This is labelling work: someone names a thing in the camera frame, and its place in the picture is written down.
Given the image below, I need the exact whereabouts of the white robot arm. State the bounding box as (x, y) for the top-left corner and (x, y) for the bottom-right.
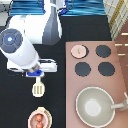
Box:
(0, 0), (65, 77)

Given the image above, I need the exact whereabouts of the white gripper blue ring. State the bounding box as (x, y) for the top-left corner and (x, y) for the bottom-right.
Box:
(7, 59), (57, 78)

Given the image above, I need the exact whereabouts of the black burner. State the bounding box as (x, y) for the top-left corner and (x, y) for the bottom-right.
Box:
(96, 45), (111, 58)
(75, 62), (91, 77)
(85, 45), (90, 58)
(98, 62), (115, 76)

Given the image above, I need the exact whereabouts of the black burner bottom right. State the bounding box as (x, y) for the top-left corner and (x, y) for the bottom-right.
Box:
(98, 62), (115, 76)

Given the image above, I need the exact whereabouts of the black table mat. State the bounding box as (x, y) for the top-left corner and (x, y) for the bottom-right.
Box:
(0, 15), (111, 128)

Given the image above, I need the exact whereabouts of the pink stove top board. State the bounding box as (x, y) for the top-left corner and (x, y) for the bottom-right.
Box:
(66, 41), (128, 128)

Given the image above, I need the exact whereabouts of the cream round plate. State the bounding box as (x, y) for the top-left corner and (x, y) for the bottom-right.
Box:
(28, 107), (52, 128)

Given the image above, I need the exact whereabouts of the black burner top left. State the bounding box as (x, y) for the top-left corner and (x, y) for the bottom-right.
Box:
(85, 45), (90, 58)

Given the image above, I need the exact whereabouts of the black burner top right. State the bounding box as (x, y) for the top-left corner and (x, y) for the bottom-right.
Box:
(96, 45), (111, 58)

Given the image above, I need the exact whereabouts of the cream slotted spatula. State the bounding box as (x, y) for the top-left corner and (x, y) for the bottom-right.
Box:
(32, 77), (45, 97)

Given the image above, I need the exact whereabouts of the black burner bottom left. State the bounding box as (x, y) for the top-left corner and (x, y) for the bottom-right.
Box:
(75, 62), (91, 77)

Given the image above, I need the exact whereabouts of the pink pot lid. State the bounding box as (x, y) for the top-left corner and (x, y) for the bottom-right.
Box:
(71, 45), (87, 58)

